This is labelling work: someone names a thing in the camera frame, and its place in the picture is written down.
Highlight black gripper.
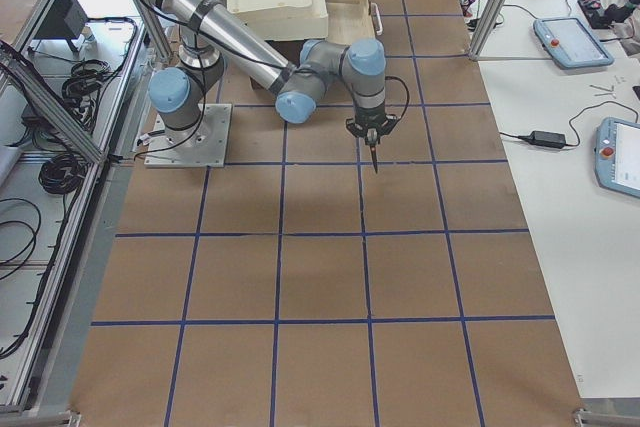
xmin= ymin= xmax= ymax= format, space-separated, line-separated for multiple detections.
xmin=345 ymin=109 xmax=399 ymax=139

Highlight grey orange handled scissors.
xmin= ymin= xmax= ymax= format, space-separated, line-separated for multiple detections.
xmin=365 ymin=128 xmax=380 ymax=173

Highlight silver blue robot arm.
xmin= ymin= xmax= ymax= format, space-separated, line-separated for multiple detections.
xmin=146 ymin=0 xmax=400 ymax=148

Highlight black power adapter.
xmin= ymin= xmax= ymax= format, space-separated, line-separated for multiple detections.
xmin=517 ymin=130 xmax=568 ymax=149

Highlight upper blue teach pendant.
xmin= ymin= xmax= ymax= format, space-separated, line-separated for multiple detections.
xmin=533 ymin=17 xmax=614 ymax=69

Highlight blue teach pendant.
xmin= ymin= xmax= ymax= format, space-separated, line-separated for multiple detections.
xmin=533 ymin=17 xmax=614 ymax=69
xmin=594 ymin=117 xmax=639 ymax=198

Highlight lower blue teach pendant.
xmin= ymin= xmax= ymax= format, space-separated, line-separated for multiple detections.
xmin=594 ymin=117 xmax=639 ymax=198

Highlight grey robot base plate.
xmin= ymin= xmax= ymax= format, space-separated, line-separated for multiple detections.
xmin=144 ymin=103 xmax=233 ymax=168

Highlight coiled black cables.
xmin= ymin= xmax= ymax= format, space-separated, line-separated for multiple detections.
xmin=38 ymin=152 xmax=87 ymax=196

